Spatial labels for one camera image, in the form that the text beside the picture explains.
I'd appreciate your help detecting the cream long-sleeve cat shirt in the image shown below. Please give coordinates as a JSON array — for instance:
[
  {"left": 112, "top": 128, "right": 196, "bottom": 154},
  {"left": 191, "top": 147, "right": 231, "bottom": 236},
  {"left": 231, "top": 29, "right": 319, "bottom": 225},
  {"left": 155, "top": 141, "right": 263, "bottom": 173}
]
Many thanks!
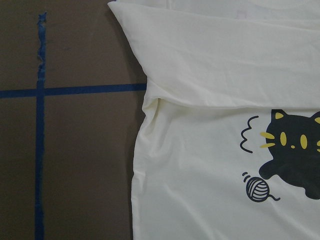
[{"left": 108, "top": 0, "right": 320, "bottom": 240}]

